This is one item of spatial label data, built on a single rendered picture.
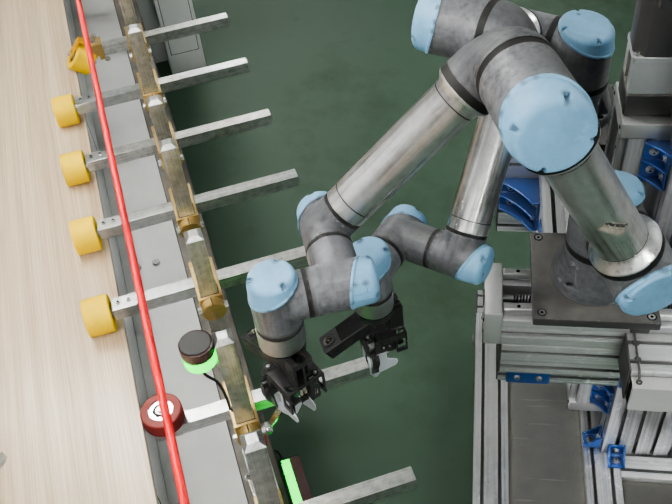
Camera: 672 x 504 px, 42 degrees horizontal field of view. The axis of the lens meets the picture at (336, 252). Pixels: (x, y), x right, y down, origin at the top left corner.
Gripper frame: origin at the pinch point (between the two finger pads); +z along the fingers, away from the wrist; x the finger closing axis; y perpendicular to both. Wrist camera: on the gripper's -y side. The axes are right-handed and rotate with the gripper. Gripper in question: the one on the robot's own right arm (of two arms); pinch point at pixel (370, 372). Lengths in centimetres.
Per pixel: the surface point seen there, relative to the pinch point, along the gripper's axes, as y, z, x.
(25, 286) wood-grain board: -64, -9, 44
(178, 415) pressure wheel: -38.5, -8.8, -2.2
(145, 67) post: -26, -22, 95
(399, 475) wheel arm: -2.9, -1.1, -24.5
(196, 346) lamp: -31.1, -29.4, -4.6
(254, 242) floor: -6, 83, 129
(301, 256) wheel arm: -6.1, -13.7, 23.8
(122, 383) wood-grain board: -47.7, -8.4, 9.6
